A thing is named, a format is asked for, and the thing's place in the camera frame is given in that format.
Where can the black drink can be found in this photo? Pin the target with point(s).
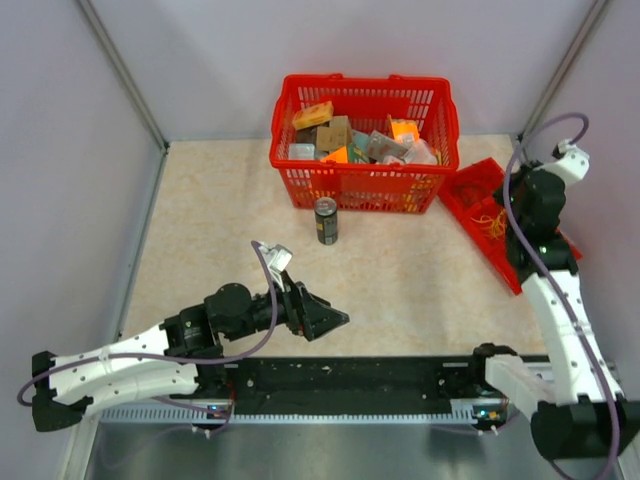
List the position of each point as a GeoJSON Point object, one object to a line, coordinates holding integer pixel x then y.
{"type": "Point", "coordinates": [326, 220]}

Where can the orange triangular pack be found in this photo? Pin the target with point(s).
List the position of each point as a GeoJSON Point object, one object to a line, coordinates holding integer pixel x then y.
{"type": "Point", "coordinates": [339, 156]}

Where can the orange glowing box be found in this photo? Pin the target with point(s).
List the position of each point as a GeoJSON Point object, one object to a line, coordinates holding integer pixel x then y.
{"type": "Point", "coordinates": [403, 131]}

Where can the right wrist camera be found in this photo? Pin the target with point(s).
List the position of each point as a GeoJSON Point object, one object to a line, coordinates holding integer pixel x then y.
{"type": "Point", "coordinates": [571, 163]}

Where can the grey printed packet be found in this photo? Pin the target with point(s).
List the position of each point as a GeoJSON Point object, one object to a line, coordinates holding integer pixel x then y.
{"type": "Point", "coordinates": [379, 146]}

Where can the red plastic shopping basket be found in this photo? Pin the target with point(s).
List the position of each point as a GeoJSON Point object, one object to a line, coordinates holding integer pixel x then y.
{"type": "Point", "coordinates": [369, 103]}

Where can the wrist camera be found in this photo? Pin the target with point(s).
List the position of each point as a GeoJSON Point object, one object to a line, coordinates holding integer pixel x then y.
{"type": "Point", "coordinates": [571, 163]}
{"type": "Point", "coordinates": [277, 257]}

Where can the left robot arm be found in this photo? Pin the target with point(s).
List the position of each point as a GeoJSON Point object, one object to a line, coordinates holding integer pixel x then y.
{"type": "Point", "coordinates": [180, 357]}

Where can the red compartment tray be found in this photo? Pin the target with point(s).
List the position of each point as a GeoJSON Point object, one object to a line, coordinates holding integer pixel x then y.
{"type": "Point", "coordinates": [471, 197]}

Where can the yellow snack box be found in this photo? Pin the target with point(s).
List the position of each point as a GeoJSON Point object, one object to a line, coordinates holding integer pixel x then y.
{"type": "Point", "coordinates": [313, 115]}

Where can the brown cardboard box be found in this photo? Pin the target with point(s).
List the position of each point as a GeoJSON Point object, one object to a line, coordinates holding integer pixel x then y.
{"type": "Point", "coordinates": [336, 134]}

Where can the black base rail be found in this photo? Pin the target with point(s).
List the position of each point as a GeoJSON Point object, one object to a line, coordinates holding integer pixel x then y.
{"type": "Point", "coordinates": [345, 385]}

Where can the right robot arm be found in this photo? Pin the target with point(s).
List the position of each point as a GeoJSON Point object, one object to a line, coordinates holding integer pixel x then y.
{"type": "Point", "coordinates": [583, 412]}

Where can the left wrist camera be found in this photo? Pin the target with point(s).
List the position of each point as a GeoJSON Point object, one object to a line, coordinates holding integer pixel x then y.
{"type": "Point", "coordinates": [277, 257]}

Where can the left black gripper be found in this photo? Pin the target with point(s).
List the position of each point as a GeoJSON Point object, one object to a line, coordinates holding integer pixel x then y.
{"type": "Point", "coordinates": [308, 314]}

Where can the clear plastic pack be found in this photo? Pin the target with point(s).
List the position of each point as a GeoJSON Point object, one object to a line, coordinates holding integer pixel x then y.
{"type": "Point", "coordinates": [302, 151]}

